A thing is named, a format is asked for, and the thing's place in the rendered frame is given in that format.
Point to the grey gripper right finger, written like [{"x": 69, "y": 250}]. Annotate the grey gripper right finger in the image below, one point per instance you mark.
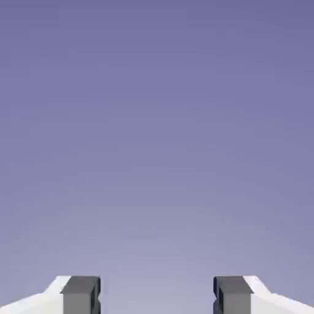
[{"x": 236, "y": 296}]

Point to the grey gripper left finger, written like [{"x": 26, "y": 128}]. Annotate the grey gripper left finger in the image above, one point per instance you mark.
[{"x": 76, "y": 296}]

